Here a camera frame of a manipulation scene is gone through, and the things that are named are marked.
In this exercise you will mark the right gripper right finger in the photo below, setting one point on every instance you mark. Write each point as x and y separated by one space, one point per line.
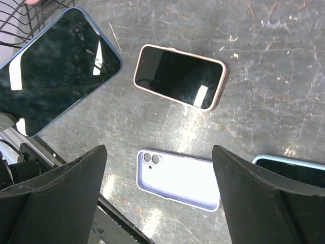
264 207

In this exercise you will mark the lavender phone case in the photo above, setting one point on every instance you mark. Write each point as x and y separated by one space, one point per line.
179 178

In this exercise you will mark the blue edged black phone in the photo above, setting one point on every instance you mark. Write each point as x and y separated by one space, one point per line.
58 68

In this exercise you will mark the pink plate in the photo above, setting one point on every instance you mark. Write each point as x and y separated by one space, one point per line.
31 2

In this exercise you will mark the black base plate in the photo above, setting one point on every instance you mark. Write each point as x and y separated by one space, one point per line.
109 224

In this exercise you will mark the light blue phone case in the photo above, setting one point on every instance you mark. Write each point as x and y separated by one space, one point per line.
289 161

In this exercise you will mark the pink phone case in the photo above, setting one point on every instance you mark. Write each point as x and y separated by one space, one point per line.
221 84

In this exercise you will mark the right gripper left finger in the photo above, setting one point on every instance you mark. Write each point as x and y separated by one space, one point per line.
57 206

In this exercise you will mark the pink edged black phone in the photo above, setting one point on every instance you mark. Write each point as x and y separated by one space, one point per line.
305 175

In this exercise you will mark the black wire basket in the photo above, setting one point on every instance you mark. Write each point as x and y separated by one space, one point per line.
20 22

